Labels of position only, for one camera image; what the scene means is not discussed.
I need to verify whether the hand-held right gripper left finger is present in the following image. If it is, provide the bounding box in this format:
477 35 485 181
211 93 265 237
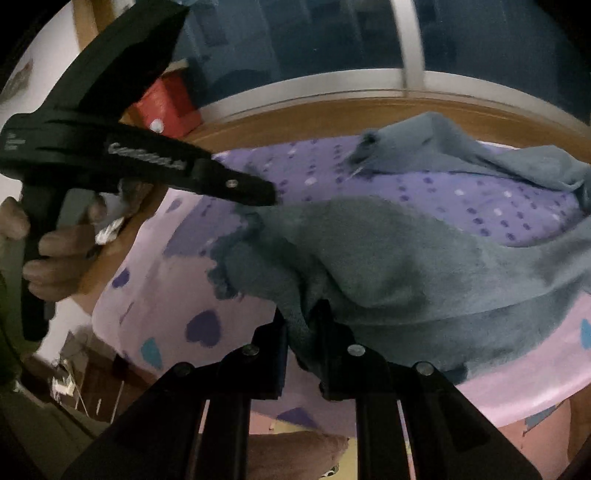
62 307 289 480

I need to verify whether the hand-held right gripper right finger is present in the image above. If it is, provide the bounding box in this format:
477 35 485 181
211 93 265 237
309 300 541 480

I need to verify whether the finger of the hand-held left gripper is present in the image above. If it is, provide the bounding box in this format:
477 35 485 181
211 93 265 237
195 158 279 208

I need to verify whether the grey-blue shirt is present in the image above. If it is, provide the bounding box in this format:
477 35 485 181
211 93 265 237
208 111 591 385

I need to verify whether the person's left hand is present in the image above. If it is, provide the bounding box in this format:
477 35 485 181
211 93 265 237
0 195 109 304

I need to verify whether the brown soft object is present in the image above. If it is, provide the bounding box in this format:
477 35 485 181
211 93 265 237
248 431 350 480

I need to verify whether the red box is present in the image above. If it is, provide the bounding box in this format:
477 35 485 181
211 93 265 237
130 75 204 138

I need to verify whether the purple dotted heart bed sheet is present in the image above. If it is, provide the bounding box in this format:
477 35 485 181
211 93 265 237
91 136 591 439

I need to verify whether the window with white frame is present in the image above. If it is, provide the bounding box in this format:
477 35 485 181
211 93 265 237
173 0 591 121

